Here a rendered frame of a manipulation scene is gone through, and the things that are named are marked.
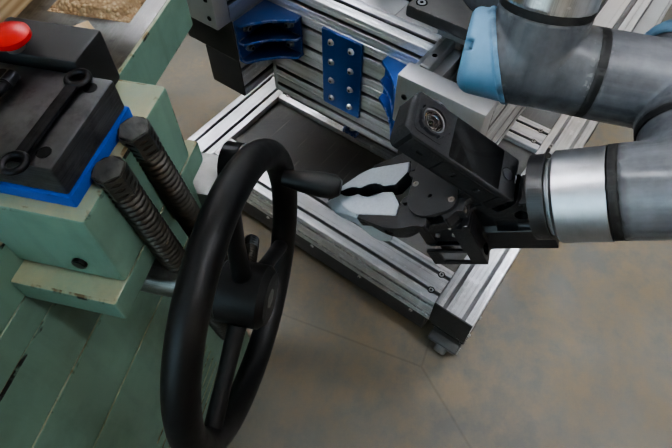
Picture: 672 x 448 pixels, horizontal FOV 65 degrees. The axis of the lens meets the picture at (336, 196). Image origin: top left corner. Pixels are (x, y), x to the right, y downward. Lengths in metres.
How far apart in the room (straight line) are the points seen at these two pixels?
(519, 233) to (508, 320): 0.96
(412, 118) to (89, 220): 0.24
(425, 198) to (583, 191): 0.13
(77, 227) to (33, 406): 0.24
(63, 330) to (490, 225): 0.42
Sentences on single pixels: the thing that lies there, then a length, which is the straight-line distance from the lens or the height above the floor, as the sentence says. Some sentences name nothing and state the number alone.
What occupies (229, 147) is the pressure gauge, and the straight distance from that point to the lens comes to 0.77.
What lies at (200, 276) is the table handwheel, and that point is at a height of 0.94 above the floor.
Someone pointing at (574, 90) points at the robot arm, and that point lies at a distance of 0.47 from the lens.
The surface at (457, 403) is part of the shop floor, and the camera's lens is 1.33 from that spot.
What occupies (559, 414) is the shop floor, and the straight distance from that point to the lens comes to 1.39.
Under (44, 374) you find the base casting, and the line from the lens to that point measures 0.60.
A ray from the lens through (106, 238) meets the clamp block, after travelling 0.42.
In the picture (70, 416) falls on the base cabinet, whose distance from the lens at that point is 0.67.
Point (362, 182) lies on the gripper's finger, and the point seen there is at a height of 0.85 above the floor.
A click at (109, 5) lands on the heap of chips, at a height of 0.91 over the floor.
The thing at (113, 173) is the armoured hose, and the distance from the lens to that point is 0.40.
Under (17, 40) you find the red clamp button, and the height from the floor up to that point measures 1.02.
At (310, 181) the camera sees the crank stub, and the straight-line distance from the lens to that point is 0.50.
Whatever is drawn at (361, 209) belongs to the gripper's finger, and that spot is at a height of 0.86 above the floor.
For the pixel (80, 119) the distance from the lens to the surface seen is 0.40.
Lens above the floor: 1.26
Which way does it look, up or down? 54 degrees down
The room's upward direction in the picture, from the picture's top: straight up
